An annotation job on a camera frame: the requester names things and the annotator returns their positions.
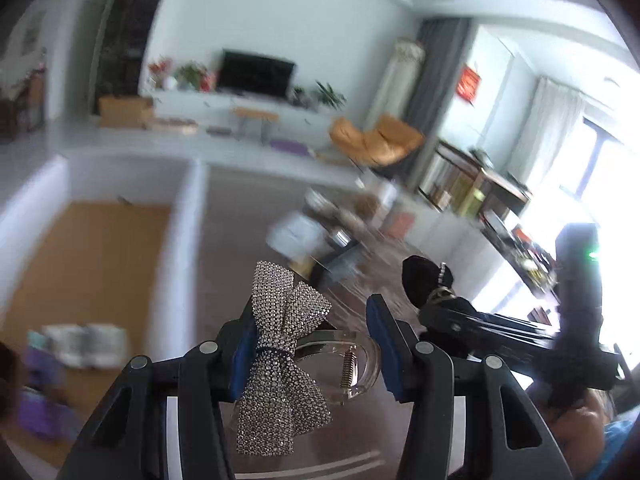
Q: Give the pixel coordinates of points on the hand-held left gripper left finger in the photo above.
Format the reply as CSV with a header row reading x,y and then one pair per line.
x,y
242,360

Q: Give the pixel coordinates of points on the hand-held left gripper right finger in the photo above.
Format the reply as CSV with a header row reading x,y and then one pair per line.
x,y
385,355

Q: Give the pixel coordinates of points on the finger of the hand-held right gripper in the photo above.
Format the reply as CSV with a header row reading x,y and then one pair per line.
x,y
490,322
525,362

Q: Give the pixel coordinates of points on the rhinestone bow hair clip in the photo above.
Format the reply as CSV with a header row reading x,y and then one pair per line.
x,y
280,320

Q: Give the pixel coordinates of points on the black velvet pouch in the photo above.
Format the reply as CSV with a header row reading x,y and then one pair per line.
x,y
422,277

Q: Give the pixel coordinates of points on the white cardboard box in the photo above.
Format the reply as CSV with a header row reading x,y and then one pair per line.
x,y
185,260

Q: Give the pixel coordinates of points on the white plastic box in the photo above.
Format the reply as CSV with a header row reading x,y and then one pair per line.
x,y
295,230

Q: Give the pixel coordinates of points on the purple butterfly toy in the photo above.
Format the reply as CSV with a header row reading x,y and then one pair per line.
x,y
45,400

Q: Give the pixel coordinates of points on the person's right hand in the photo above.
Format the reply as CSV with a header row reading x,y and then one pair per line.
x,y
580,435

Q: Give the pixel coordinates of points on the person's blue shirt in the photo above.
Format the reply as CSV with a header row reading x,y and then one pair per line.
x,y
617,447

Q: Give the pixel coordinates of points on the wooden sideboard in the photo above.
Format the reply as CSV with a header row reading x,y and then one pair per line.
x,y
475,180

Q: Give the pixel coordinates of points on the clear jar with black lid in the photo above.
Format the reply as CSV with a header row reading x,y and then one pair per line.
x,y
372,202

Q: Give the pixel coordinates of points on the white curtain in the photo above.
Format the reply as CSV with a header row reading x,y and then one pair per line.
x,y
552,130

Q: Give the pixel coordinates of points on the orange lounge chair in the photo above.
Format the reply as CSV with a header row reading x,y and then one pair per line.
x,y
375,140

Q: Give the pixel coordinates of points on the purple floor mat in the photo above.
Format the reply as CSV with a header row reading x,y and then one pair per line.
x,y
290,147

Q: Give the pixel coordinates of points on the wooden bench with metal legs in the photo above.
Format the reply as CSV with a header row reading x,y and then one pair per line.
x,y
255,114

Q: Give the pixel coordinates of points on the white standing air conditioner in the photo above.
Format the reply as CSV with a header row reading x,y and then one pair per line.
x,y
395,85

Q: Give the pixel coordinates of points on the grey curtain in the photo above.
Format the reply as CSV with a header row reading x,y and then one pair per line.
x,y
440,70

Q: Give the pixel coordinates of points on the white television cabinet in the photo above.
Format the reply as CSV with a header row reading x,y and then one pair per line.
x,y
200,105

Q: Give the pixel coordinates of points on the large green potted plant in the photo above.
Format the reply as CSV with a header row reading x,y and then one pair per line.
x,y
330,95

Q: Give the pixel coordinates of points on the small green potted plant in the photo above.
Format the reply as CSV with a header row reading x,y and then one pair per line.
x,y
299,96

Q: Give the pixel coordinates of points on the brown cardboard box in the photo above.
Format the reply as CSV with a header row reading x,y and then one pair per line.
x,y
125,111

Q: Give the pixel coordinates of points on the red gift box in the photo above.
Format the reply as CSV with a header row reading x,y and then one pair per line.
x,y
210,82

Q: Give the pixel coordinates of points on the black television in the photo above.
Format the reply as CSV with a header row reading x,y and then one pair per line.
x,y
257,72

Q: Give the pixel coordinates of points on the bushy green potted plant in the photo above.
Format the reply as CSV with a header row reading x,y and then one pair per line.
x,y
191,76

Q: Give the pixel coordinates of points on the red flowers in white vase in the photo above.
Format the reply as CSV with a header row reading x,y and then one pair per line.
x,y
160,72

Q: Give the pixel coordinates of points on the dark display cabinet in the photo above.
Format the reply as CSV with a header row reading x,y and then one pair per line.
x,y
130,30

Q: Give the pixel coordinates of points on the red wall sign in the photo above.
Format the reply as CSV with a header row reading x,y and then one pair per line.
x,y
469,84

